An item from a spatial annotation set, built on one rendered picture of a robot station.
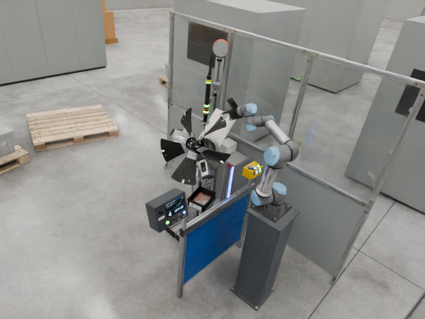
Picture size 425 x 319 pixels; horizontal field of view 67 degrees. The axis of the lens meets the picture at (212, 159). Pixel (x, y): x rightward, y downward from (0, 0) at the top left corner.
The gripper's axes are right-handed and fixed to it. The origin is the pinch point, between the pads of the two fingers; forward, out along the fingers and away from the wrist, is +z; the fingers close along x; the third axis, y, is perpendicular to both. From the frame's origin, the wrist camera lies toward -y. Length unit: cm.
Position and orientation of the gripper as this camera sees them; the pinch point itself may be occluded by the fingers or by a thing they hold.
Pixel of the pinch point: (224, 112)
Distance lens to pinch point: 259.7
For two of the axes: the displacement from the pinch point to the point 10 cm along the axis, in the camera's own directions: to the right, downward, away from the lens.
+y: 3.0, 9.4, 1.7
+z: -5.5, 0.2, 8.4
